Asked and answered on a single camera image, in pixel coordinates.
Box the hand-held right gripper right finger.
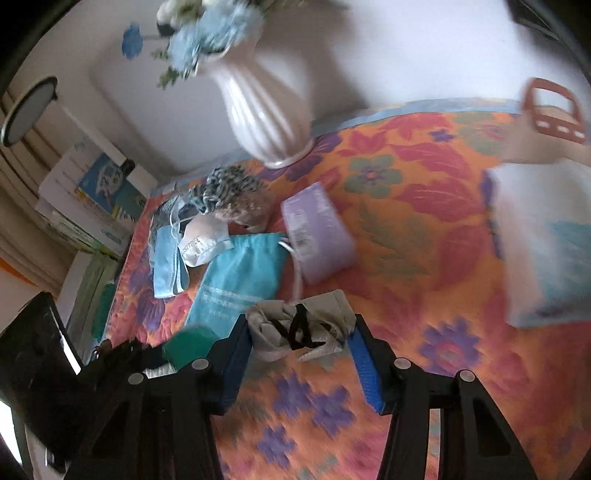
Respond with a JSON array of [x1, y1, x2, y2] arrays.
[[346, 314, 539, 480]]

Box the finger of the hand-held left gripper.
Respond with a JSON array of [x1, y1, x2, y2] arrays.
[[78, 339, 167, 377]]

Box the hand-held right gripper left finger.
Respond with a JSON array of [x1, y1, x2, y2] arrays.
[[65, 316, 252, 480]]

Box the beige pouch with black cord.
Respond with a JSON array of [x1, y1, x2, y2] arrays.
[[245, 290, 357, 363]]

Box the green tissue packet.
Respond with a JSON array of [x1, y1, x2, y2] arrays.
[[161, 325, 218, 372]]

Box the teal cloth bag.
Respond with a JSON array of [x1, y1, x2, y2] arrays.
[[185, 233, 305, 340]]

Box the blue face mask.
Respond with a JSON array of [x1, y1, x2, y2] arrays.
[[152, 217, 195, 298]]

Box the white packaged face mask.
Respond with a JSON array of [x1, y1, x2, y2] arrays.
[[178, 215, 234, 267]]

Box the green plastic sheet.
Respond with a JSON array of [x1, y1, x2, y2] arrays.
[[90, 281, 116, 342]]

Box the row of books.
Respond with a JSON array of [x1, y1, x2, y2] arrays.
[[34, 138, 148, 259]]

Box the purple packet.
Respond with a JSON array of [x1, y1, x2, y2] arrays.
[[281, 181, 357, 284]]

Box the brown fuzzy scrunchie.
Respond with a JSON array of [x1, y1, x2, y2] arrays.
[[215, 189, 273, 232]]

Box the floral quilted tablecloth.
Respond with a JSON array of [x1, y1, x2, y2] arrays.
[[111, 97, 591, 480]]

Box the blue cover workbook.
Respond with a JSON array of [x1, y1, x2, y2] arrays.
[[76, 152, 148, 222]]

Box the striped fabric scrunchie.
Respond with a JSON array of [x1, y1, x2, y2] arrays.
[[187, 164, 269, 215]]

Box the white blue tissue pack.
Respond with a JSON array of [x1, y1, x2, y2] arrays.
[[487, 159, 591, 328]]

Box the white ribbed vase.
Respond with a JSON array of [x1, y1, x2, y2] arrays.
[[201, 28, 317, 169]]

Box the round black rimmed mirror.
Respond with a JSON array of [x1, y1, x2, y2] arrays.
[[0, 76, 58, 148]]

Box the blue artificial flowers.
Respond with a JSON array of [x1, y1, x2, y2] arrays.
[[122, 0, 264, 88]]

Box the tissue holder with pink handle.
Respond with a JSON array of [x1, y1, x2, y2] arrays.
[[501, 78, 591, 164]]

